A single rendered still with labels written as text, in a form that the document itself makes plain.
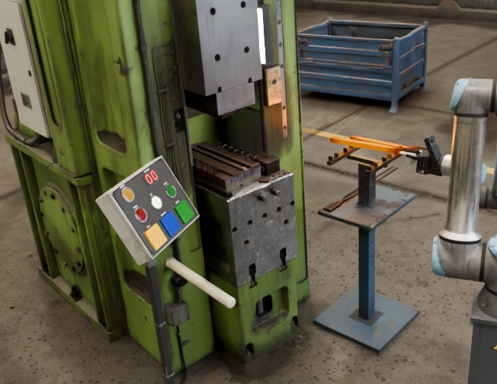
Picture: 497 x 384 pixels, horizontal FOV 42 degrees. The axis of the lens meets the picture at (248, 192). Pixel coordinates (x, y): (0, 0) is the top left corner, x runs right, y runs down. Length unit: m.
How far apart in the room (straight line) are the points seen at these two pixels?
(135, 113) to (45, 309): 1.68
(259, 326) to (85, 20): 1.63
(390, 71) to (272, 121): 3.43
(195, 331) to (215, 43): 1.39
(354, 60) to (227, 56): 3.98
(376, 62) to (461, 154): 4.07
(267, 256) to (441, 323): 1.04
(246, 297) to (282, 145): 0.75
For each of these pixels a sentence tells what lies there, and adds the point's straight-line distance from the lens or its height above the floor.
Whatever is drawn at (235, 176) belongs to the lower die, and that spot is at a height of 0.98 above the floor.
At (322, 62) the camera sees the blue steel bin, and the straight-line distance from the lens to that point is 6.69.
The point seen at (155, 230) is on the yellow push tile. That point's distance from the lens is 2.31.
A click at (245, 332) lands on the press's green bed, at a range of 3.10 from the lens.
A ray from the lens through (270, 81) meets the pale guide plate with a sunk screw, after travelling 2.94.
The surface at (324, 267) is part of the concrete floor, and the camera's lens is 3.91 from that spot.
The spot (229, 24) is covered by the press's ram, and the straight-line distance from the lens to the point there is 2.60.
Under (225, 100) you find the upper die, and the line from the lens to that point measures 2.64.
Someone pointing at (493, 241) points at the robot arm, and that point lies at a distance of 2.50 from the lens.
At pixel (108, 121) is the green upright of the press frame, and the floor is 1.21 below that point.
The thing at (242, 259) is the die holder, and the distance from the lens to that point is 2.88.
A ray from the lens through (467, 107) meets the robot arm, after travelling 2.38.
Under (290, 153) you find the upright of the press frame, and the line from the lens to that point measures 3.17.
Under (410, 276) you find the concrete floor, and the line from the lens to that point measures 3.84.
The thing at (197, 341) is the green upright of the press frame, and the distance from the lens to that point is 3.21.
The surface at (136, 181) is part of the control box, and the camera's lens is 2.34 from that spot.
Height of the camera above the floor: 2.11
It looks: 26 degrees down
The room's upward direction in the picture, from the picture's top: 5 degrees counter-clockwise
